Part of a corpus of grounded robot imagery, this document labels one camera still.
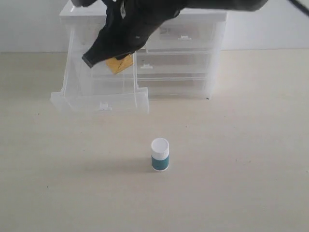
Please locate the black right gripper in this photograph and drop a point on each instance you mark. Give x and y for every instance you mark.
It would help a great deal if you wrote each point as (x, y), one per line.
(128, 26)

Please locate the yellow sponge piece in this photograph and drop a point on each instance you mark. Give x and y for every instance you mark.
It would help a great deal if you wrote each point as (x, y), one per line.
(117, 66)

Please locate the white teal pill bottle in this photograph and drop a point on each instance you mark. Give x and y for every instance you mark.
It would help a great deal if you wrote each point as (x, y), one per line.
(160, 154)

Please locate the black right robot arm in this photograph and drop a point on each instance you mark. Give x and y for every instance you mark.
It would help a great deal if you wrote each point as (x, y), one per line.
(230, 5)

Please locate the clear middle wide drawer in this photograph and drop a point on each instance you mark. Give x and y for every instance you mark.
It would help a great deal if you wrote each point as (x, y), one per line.
(176, 63)

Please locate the clear wide drawer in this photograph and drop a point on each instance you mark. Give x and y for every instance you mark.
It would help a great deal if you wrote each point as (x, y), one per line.
(184, 85)
(176, 63)

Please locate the clear bottom wide drawer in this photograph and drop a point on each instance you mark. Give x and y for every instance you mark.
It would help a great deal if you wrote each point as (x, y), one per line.
(184, 85)

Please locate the white plastic drawer cabinet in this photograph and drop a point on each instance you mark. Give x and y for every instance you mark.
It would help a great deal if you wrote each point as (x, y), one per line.
(95, 14)

